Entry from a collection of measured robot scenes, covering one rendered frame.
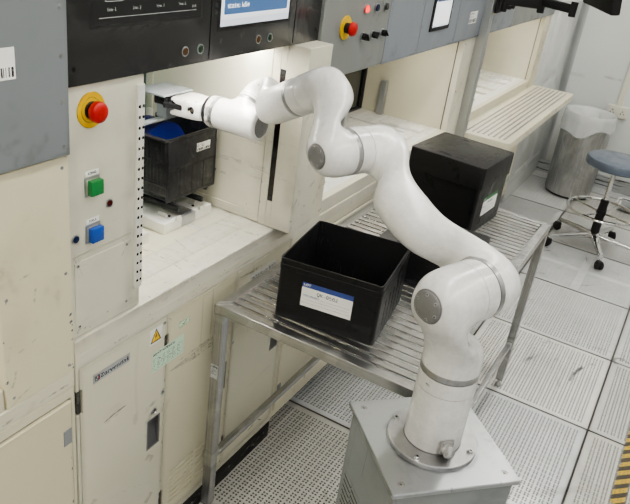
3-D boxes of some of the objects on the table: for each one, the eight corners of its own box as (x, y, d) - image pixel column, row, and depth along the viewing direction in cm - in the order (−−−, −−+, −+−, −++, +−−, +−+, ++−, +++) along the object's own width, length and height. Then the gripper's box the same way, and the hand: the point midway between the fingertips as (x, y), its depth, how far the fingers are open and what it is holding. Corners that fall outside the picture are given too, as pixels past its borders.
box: (469, 237, 246) (486, 169, 235) (397, 210, 260) (410, 145, 248) (498, 215, 268) (515, 152, 257) (431, 191, 282) (444, 131, 270)
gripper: (233, 92, 190) (180, 77, 198) (194, 102, 177) (139, 85, 184) (231, 119, 194) (179, 103, 201) (193, 131, 180) (138, 113, 188)
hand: (165, 96), depth 192 cm, fingers closed on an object, 3 cm apart
